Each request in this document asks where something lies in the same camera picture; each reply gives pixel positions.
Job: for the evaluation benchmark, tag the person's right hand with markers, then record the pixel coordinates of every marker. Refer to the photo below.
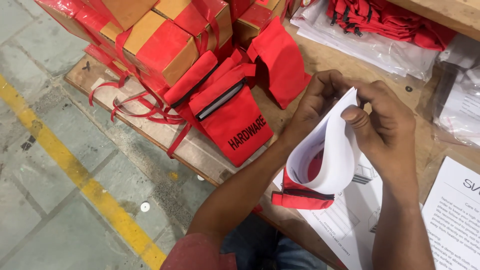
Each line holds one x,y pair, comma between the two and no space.
390,131

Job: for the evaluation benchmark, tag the pile of red zip pouches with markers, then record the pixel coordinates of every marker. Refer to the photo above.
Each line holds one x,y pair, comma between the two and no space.
390,18

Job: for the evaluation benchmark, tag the cardboard box with red tape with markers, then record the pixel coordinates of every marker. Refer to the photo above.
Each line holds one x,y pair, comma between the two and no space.
97,15
198,17
157,45
255,20

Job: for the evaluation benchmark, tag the small white disc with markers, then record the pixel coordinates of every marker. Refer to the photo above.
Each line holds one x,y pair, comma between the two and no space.
145,206

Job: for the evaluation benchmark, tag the white assembly drawing sheet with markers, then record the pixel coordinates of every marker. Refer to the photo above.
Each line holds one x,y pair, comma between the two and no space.
348,225

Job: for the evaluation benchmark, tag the white paper sheets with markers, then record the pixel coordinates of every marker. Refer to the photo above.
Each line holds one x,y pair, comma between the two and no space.
333,150

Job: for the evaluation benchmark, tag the clear plastic bags with papers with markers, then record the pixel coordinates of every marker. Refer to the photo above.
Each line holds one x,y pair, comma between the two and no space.
371,52

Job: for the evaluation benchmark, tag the person's red shirt sleeve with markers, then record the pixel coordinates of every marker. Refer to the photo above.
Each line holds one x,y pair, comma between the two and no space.
198,253

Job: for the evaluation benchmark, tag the loose red tape strips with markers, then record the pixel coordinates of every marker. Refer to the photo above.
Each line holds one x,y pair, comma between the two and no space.
150,108

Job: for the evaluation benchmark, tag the person's left hand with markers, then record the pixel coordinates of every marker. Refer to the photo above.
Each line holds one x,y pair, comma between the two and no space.
313,105

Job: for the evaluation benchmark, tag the small red zip pouch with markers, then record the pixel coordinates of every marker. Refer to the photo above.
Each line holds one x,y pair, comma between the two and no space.
300,197

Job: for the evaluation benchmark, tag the wooden board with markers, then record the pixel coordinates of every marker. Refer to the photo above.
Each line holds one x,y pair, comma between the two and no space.
442,11

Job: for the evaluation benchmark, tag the person's left fingers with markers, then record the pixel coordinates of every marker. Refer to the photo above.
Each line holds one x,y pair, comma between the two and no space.
332,80

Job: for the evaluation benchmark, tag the white text sheet in sleeve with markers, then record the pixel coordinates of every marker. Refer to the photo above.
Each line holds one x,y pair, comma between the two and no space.
455,217

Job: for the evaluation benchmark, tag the red pouch with black print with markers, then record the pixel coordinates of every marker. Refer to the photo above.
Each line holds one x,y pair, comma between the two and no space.
236,123

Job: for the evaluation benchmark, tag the clear plastic bag with sheet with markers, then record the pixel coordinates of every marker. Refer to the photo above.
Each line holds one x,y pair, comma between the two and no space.
459,97

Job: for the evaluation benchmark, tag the person's blue jeans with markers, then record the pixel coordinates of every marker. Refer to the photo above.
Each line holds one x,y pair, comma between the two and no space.
270,247

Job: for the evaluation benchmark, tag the plain red fabric pouch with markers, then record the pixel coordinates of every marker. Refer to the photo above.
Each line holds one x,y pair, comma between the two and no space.
281,63

